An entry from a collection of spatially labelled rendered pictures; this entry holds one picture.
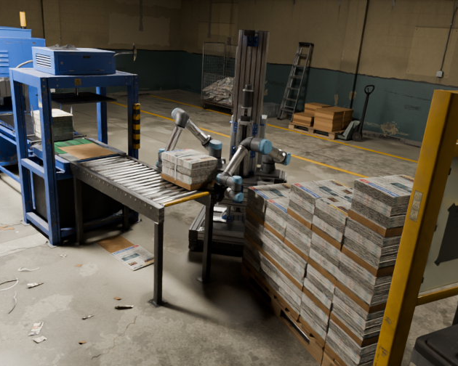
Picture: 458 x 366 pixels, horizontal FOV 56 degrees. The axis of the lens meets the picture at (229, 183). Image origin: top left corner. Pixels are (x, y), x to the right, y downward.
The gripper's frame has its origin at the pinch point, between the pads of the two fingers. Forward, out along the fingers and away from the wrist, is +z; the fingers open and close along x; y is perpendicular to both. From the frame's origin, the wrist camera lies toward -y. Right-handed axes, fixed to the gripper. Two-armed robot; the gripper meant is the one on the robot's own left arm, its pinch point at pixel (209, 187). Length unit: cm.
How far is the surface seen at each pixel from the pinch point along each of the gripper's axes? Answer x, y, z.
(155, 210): 62, -2, -10
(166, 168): 22.4, 12.7, 29.6
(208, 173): 4.7, 13.3, -2.3
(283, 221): -1, -3, -77
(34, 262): 106, -78, 103
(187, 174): 22.8, 15.0, 1.6
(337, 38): -673, 125, 307
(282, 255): 2, -28, -81
